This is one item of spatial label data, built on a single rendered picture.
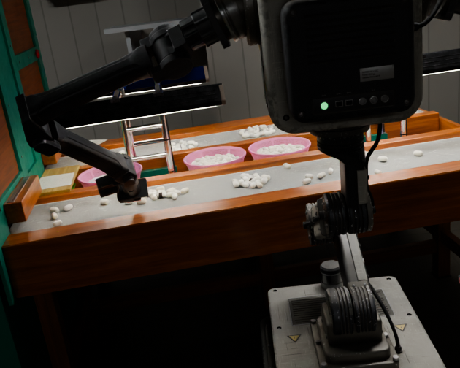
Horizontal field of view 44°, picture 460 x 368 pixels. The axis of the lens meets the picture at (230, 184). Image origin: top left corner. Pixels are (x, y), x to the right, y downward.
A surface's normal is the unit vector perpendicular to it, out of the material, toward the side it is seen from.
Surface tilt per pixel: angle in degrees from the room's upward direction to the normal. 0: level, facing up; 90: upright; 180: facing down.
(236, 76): 90
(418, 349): 0
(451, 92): 90
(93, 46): 90
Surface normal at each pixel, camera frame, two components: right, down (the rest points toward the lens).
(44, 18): 0.00, 0.33
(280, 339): -0.12, -0.94
